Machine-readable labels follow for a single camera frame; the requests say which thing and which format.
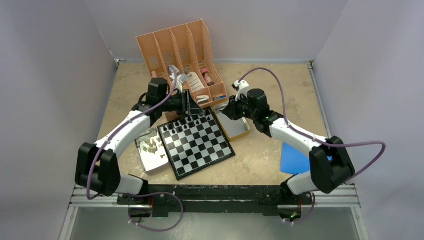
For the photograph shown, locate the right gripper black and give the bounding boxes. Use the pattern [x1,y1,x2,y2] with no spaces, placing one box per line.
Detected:
[222,93,258,121]

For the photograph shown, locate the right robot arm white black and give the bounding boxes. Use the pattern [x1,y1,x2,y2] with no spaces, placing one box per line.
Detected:
[221,88,356,204]

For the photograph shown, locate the pink bottle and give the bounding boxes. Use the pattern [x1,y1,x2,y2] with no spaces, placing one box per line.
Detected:
[200,67,215,87]

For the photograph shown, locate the peach plastic desk organizer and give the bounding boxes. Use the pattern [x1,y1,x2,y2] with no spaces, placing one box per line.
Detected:
[136,20,228,108]

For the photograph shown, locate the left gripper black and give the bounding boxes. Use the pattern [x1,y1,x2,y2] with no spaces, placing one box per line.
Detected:
[159,89,205,117]

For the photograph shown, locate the pile of white chess pieces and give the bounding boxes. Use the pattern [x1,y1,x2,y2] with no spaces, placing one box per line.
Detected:
[137,129,166,159]

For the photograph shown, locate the black metal base rail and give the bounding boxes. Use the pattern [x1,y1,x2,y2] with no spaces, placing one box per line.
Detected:
[67,183,361,218]

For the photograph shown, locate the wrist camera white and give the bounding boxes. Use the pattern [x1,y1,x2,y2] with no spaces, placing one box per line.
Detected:
[231,80,250,102]
[167,65,188,92]

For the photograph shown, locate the silver metal tin tray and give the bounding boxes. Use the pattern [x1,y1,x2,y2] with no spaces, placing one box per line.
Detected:
[134,128,169,175]

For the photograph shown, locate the blue grey small object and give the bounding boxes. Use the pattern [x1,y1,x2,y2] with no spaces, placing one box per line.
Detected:
[213,95,227,101]

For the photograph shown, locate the white stapler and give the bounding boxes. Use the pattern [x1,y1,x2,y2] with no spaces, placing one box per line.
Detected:
[196,95,210,105]

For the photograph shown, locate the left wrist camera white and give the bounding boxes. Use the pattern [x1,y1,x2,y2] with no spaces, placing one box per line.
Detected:
[167,65,188,92]

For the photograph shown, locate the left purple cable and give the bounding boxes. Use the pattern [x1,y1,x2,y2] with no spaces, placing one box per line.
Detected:
[86,65,180,201]

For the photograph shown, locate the white paper pack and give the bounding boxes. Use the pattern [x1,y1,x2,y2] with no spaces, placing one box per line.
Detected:
[186,71,205,92]

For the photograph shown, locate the black white chess board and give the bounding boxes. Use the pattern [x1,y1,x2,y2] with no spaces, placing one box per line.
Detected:
[157,107,236,181]

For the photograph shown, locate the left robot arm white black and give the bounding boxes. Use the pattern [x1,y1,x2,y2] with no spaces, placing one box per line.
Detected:
[74,78,205,205]

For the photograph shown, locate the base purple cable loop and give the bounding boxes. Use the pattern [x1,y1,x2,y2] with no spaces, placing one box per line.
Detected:
[119,188,184,233]

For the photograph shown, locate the blue foam pad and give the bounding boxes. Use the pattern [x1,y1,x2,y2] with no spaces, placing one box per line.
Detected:
[280,141,321,175]

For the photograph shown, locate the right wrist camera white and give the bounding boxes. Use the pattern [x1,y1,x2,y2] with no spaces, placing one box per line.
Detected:
[231,80,250,102]

